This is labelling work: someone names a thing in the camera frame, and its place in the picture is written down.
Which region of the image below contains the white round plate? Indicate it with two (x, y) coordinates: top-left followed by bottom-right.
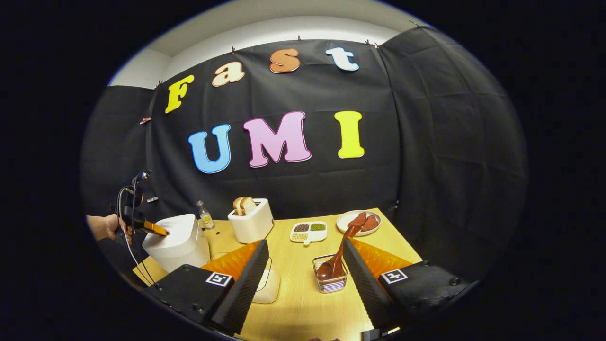
(337, 210), (382, 236)

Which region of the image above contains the white tray of rice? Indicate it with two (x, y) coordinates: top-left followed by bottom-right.
(208, 252), (281, 304)

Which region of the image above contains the brown wooden spoon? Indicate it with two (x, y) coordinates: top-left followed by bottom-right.
(316, 225), (361, 280)

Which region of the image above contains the white rice cooker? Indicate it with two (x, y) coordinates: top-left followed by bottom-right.
(142, 214), (211, 274)

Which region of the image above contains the small glass bottle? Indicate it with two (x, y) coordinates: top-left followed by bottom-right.
(196, 200), (214, 230)

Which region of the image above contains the wire chopstick holder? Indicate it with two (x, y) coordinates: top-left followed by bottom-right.
(312, 254), (348, 294)

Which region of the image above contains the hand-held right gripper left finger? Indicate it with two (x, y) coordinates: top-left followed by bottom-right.
(144, 239), (269, 336)

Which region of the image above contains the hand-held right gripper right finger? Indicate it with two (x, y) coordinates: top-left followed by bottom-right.
(342, 237), (474, 332)

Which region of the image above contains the white toaster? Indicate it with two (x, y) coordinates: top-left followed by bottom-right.
(228, 198), (275, 244)

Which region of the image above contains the thin white cable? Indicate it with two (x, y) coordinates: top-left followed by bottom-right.
(124, 187), (158, 286)

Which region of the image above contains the white divided bean dish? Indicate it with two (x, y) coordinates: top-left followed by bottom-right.
(290, 221), (328, 246)

